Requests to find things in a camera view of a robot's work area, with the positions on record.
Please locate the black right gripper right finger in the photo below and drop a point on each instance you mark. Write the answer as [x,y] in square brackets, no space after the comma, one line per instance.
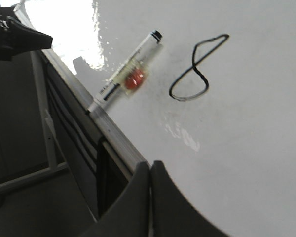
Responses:
[173,215]

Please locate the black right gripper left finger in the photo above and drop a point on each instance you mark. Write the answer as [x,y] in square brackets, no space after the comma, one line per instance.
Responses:
[129,215]

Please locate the white black whiteboard marker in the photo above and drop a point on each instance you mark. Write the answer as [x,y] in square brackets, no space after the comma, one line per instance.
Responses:
[143,55]

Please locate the red magnet taped to marker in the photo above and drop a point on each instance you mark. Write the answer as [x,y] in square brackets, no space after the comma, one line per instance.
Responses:
[135,79]

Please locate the black gripper of other arm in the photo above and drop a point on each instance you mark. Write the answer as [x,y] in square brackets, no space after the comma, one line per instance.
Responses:
[16,38]

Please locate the white metal stand frame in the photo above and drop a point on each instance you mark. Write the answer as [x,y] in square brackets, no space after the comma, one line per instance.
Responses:
[27,147]

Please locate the white whiteboard with aluminium frame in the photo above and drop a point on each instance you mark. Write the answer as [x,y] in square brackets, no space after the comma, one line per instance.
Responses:
[218,107]

